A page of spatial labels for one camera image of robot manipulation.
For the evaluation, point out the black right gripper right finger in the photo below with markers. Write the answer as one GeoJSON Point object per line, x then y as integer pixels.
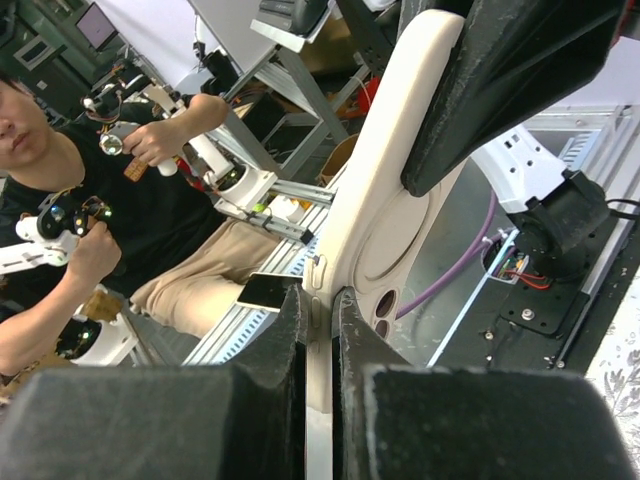
{"type": "Point", "coordinates": [403, 422]}

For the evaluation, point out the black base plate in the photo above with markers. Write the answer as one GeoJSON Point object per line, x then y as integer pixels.
{"type": "Point", "coordinates": [515, 326]}

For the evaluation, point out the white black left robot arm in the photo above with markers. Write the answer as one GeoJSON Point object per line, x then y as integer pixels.
{"type": "Point", "coordinates": [554, 207]}

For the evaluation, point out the operator beige trousers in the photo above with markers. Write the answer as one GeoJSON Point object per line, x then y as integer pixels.
{"type": "Point", "coordinates": [193, 296]}

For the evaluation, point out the smartphone with beige case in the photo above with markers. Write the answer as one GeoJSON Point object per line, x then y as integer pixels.
{"type": "Point", "coordinates": [266, 291]}

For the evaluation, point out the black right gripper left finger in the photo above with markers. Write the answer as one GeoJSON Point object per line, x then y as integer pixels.
{"type": "Point", "coordinates": [242, 419]}

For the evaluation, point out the operator head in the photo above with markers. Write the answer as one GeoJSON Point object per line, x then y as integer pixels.
{"type": "Point", "coordinates": [25, 131]}

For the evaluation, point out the operator second forearm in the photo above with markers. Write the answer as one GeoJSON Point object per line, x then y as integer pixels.
{"type": "Point", "coordinates": [29, 335]}

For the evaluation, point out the operator black t-shirt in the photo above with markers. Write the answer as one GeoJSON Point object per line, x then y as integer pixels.
{"type": "Point", "coordinates": [157, 221]}

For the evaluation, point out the operator second bare hand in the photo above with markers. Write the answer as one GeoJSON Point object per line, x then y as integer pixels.
{"type": "Point", "coordinates": [95, 257]}

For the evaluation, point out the operator bare hand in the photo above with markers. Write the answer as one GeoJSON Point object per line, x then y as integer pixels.
{"type": "Point", "coordinates": [155, 142]}

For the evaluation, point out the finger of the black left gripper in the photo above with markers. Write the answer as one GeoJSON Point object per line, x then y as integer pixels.
{"type": "Point", "coordinates": [513, 59]}

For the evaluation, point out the operator bare forearm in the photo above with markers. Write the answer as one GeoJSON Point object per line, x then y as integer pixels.
{"type": "Point", "coordinates": [203, 114]}

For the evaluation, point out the aluminium frame stand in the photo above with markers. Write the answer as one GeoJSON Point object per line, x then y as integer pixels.
{"type": "Point", "coordinates": [284, 74]}

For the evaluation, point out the floral table cloth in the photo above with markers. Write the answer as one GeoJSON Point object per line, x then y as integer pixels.
{"type": "Point", "coordinates": [614, 370]}

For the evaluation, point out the black smartphone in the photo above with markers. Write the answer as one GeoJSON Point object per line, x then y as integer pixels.
{"type": "Point", "coordinates": [375, 228]}

